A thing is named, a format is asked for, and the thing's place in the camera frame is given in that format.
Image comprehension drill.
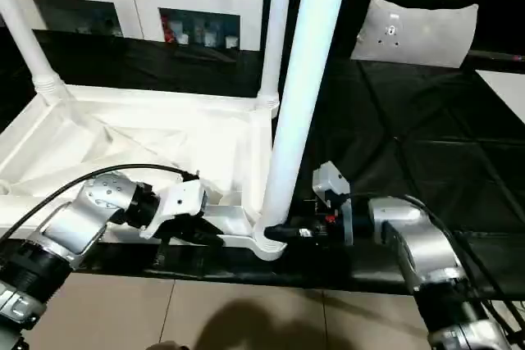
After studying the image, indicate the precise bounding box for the white plastic table top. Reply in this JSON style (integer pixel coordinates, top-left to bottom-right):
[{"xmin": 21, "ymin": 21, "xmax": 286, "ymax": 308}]
[{"xmin": 0, "ymin": 83, "xmax": 289, "ymax": 263}]

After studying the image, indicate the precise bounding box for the white plastic table leg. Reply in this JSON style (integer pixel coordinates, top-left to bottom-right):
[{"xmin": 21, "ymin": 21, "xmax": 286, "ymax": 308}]
[
  {"xmin": 0, "ymin": 0, "xmax": 68, "ymax": 107},
  {"xmin": 255, "ymin": 0, "xmax": 297, "ymax": 115},
  {"xmin": 259, "ymin": 0, "xmax": 354, "ymax": 241}
]

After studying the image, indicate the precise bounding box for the black work mat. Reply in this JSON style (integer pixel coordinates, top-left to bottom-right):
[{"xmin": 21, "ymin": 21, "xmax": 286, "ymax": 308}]
[{"xmin": 0, "ymin": 29, "xmax": 525, "ymax": 302}]

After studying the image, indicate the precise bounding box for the white padded sheet with fitting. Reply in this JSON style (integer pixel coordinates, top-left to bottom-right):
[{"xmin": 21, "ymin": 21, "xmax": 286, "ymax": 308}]
[{"xmin": 349, "ymin": 0, "xmax": 480, "ymax": 70}]

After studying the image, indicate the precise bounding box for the flat white sheet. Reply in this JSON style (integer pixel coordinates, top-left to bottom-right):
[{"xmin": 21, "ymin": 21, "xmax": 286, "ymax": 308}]
[{"xmin": 475, "ymin": 69, "xmax": 525, "ymax": 126}]

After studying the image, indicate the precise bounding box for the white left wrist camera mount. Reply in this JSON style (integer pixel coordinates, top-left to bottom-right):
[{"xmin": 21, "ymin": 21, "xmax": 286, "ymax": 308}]
[{"xmin": 139, "ymin": 177, "xmax": 208, "ymax": 241}]

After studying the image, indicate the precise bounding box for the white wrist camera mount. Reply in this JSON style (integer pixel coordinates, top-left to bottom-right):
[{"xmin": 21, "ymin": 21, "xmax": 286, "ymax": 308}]
[
  {"xmin": 139, "ymin": 177, "xmax": 208, "ymax": 241},
  {"xmin": 311, "ymin": 161, "xmax": 356, "ymax": 246}
]

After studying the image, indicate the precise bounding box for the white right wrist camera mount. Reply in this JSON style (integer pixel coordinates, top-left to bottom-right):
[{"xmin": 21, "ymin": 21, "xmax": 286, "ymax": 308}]
[{"xmin": 311, "ymin": 161, "xmax": 356, "ymax": 246}]

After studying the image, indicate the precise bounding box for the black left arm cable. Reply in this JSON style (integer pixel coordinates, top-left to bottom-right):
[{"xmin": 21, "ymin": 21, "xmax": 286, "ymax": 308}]
[{"xmin": 0, "ymin": 163, "xmax": 201, "ymax": 241}]

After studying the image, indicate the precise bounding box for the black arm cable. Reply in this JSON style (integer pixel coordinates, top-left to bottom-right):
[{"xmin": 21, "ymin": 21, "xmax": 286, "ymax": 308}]
[
  {"xmin": 0, "ymin": 163, "xmax": 201, "ymax": 241},
  {"xmin": 335, "ymin": 192, "xmax": 525, "ymax": 344}
]

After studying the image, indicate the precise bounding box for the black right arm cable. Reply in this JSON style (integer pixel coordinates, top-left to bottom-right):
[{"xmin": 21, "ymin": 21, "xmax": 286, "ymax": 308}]
[{"xmin": 335, "ymin": 192, "xmax": 525, "ymax": 344}]

